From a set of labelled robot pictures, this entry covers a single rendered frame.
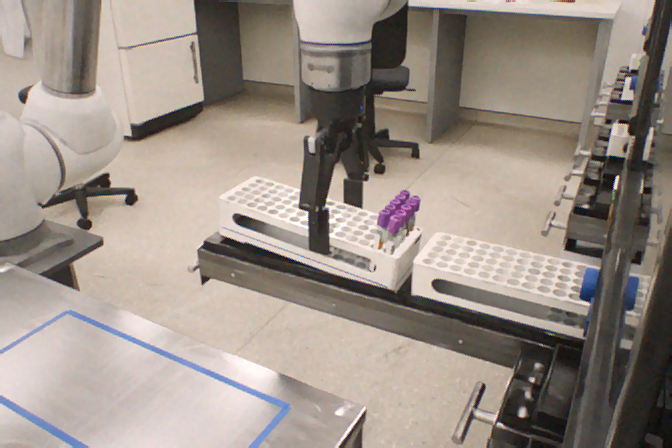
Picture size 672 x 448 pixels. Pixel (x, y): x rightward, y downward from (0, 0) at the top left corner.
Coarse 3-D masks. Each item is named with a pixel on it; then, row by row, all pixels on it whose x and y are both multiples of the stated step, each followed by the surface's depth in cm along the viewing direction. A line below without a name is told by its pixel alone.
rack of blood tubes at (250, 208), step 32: (256, 192) 90; (288, 192) 92; (224, 224) 88; (256, 224) 92; (288, 224) 82; (352, 224) 84; (288, 256) 85; (320, 256) 82; (352, 256) 85; (384, 256) 77; (416, 256) 84
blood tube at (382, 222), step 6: (384, 210) 76; (378, 216) 76; (384, 216) 75; (378, 222) 76; (384, 222) 76; (378, 228) 77; (384, 228) 77; (378, 234) 77; (384, 234) 77; (378, 240) 77; (378, 246) 78; (372, 264) 79; (372, 270) 80
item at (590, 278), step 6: (588, 270) 49; (594, 270) 49; (588, 276) 48; (594, 276) 48; (582, 282) 48; (588, 282) 48; (594, 282) 48; (582, 288) 48; (588, 288) 48; (594, 288) 48; (582, 294) 49; (588, 294) 48; (582, 300) 49; (588, 300) 49
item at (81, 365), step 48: (0, 288) 78; (48, 288) 78; (0, 336) 68; (48, 336) 68; (96, 336) 68; (144, 336) 69; (0, 384) 61; (48, 384) 61; (96, 384) 61; (144, 384) 61; (192, 384) 61; (240, 384) 61; (288, 384) 61; (0, 432) 55; (48, 432) 55; (96, 432) 55; (144, 432) 55; (192, 432) 55; (240, 432) 55; (288, 432) 55; (336, 432) 55
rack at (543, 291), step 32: (448, 256) 77; (480, 256) 77; (512, 256) 77; (544, 256) 77; (416, 288) 77; (448, 288) 80; (480, 288) 72; (512, 288) 70; (544, 288) 70; (576, 288) 70; (544, 320) 70; (576, 320) 70
